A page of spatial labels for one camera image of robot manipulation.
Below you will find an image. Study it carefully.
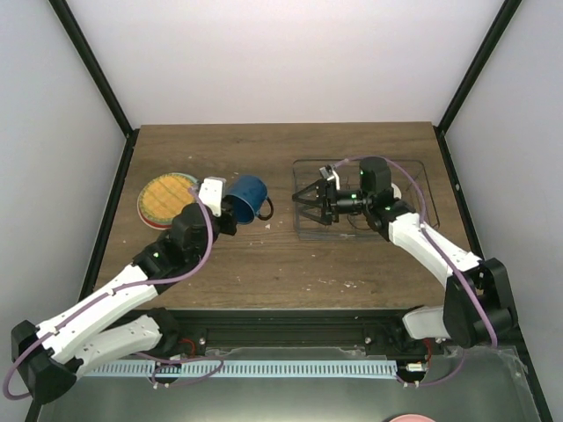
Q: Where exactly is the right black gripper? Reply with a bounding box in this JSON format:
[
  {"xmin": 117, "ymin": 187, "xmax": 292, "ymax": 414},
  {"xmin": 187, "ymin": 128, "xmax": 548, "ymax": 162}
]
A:
[{"xmin": 292, "ymin": 180, "xmax": 371, "ymax": 227}]

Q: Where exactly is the dark blue mug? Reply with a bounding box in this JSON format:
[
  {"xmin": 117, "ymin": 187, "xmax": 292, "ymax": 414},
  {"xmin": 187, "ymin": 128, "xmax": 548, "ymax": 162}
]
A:
[{"xmin": 224, "ymin": 175, "xmax": 274, "ymax": 225}]

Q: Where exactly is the woven bamboo plate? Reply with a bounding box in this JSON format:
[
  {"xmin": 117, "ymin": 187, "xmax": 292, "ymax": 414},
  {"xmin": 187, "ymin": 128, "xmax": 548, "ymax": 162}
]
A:
[{"xmin": 136, "ymin": 173, "xmax": 194, "ymax": 224}]

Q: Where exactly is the cream ceramic bowl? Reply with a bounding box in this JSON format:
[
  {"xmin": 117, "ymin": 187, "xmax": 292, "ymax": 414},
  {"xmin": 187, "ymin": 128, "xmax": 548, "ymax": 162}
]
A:
[{"xmin": 391, "ymin": 183, "xmax": 402, "ymax": 200}]

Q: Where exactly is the grey wire dish rack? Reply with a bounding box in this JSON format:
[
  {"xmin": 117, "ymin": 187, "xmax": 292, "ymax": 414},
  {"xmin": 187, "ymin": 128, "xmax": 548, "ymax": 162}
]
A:
[{"xmin": 292, "ymin": 157, "xmax": 441, "ymax": 241}]

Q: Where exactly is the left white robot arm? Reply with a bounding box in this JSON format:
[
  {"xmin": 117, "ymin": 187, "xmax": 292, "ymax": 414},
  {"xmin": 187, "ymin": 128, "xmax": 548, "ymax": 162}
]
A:
[{"xmin": 3, "ymin": 200, "xmax": 237, "ymax": 404}]

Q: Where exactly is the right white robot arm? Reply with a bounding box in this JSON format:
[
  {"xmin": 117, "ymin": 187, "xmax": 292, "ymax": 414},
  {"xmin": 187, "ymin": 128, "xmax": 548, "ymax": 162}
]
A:
[{"xmin": 292, "ymin": 156, "xmax": 518, "ymax": 354}]

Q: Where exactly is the light blue floral plate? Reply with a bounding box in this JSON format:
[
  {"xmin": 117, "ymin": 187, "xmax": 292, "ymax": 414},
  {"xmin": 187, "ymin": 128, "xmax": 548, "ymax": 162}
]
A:
[{"xmin": 169, "ymin": 172, "xmax": 199, "ymax": 189}]

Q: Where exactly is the red rimmed plate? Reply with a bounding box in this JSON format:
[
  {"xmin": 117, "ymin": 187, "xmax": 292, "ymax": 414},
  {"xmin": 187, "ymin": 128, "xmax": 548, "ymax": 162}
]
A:
[{"xmin": 136, "ymin": 207, "xmax": 171, "ymax": 230}]

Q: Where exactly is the light blue slotted strip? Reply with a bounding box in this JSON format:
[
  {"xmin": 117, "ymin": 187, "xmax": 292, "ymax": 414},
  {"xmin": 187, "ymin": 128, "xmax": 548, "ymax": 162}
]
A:
[{"xmin": 87, "ymin": 360, "xmax": 398, "ymax": 380}]

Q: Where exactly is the pink round object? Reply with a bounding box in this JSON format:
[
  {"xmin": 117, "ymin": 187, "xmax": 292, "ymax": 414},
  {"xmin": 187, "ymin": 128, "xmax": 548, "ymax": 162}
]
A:
[{"xmin": 388, "ymin": 413, "xmax": 435, "ymax": 422}]

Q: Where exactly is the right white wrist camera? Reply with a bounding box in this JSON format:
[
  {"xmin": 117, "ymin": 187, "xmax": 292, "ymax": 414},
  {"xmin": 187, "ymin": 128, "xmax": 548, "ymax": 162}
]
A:
[{"xmin": 319, "ymin": 164, "xmax": 340, "ymax": 190}]

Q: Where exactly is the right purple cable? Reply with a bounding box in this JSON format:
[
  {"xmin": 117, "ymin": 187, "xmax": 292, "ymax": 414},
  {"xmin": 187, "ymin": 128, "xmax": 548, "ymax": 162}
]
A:
[{"xmin": 329, "ymin": 156, "xmax": 499, "ymax": 389}]

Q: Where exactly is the purple cable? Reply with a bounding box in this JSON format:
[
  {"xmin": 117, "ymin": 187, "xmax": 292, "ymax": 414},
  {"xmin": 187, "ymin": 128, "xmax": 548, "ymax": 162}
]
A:
[
  {"xmin": 2, "ymin": 186, "xmax": 224, "ymax": 402},
  {"xmin": 329, "ymin": 156, "xmax": 499, "ymax": 389}
]

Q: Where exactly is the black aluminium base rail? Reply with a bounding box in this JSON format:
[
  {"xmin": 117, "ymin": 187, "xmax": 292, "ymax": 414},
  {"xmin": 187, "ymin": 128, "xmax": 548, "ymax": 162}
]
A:
[{"xmin": 55, "ymin": 309, "xmax": 524, "ymax": 355}]

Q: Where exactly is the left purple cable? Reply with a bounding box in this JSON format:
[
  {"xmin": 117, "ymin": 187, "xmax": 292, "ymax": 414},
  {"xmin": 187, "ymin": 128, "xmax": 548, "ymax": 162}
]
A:
[{"xmin": 2, "ymin": 186, "xmax": 224, "ymax": 402}]

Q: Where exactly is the left black frame post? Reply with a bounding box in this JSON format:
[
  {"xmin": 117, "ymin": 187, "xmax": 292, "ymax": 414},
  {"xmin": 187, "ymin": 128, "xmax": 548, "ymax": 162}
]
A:
[{"xmin": 47, "ymin": 0, "xmax": 135, "ymax": 138}]

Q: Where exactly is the black frame post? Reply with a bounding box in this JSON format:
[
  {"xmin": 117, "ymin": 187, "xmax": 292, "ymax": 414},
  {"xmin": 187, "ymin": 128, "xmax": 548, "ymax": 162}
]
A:
[
  {"xmin": 438, "ymin": 0, "xmax": 523, "ymax": 128},
  {"xmin": 47, "ymin": 0, "xmax": 135, "ymax": 138}
]

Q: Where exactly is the right black frame post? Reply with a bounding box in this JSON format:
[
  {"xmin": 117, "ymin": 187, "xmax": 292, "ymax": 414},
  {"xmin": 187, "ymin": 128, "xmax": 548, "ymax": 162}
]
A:
[{"xmin": 438, "ymin": 0, "xmax": 523, "ymax": 128}]

